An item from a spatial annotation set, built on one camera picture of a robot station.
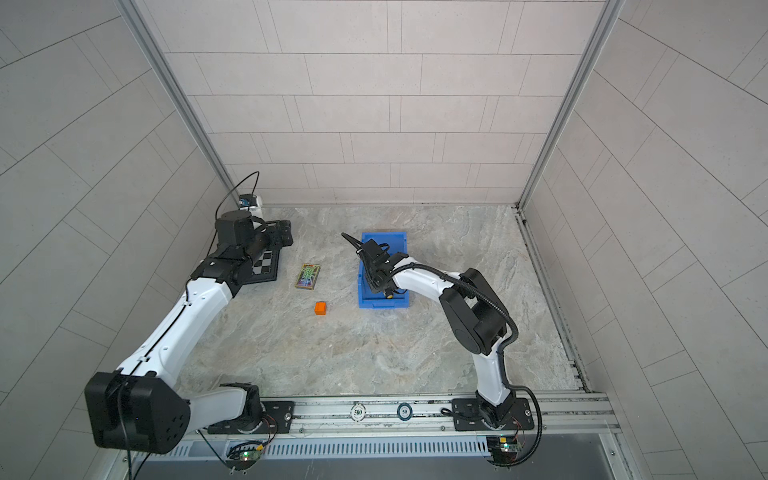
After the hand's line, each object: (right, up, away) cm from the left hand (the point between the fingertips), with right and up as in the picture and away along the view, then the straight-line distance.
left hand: (279, 219), depth 80 cm
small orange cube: (+9, -26, +7) cm, 29 cm away
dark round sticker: (+34, -47, -8) cm, 59 cm away
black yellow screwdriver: (+30, -22, +9) cm, 38 cm away
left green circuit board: (-1, -52, -15) cm, 54 cm away
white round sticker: (+23, -47, -8) cm, 53 cm away
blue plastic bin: (+32, -7, +12) cm, 35 cm away
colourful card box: (+3, -18, +14) cm, 23 cm away
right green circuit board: (+56, -53, -13) cm, 79 cm away
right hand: (+27, -19, +14) cm, 36 cm away
